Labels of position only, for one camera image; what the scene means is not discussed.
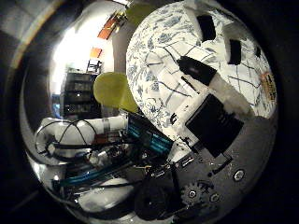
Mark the white cloth with dark grid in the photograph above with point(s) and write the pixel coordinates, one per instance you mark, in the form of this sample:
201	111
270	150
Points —
169	81

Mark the black board with cyan strips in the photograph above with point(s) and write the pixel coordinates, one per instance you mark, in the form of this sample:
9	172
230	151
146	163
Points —
149	138

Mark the blue floral white tablecloth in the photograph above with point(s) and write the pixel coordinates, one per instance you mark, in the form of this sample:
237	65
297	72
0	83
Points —
146	40

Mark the dark shelf unit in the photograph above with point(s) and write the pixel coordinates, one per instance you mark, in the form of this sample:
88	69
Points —
80	93

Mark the orange wall panel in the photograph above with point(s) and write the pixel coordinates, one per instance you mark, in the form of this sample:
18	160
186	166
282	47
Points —
96	52
107	28

